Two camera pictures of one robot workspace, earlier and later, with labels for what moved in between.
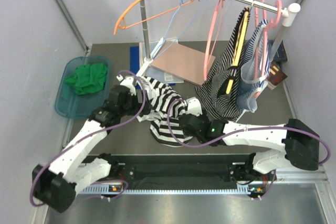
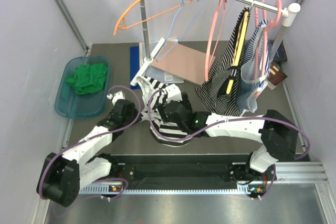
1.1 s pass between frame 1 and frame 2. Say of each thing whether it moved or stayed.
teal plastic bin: stayed
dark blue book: stayed
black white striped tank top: stayed
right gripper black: moved
